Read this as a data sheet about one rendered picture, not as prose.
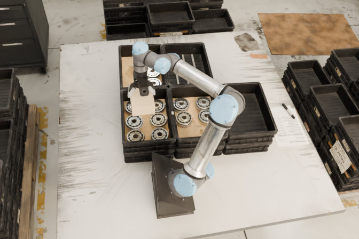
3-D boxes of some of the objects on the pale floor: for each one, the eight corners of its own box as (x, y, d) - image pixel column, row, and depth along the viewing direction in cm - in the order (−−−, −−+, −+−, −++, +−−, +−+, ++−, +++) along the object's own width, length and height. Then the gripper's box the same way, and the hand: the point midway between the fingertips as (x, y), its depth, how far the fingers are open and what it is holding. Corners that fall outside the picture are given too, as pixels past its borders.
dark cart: (50, 76, 342) (25, -4, 272) (0, 80, 334) (-39, -1, 264) (52, 36, 378) (30, -45, 308) (7, 39, 370) (-26, -42, 300)
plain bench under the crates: (304, 247, 256) (346, 209, 202) (77, 291, 228) (55, 261, 174) (239, 84, 353) (256, 29, 298) (74, 101, 325) (60, 44, 270)
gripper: (157, 60, 181) (157, 86, 197) (120, 63, 178) (122, 89, 194) (160, 71, 176) (159, 97, 192) (122, 74, 173) (124, 101, 188)
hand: (141, 97), depth 191 cm, fingers closed on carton, 14 cm apart
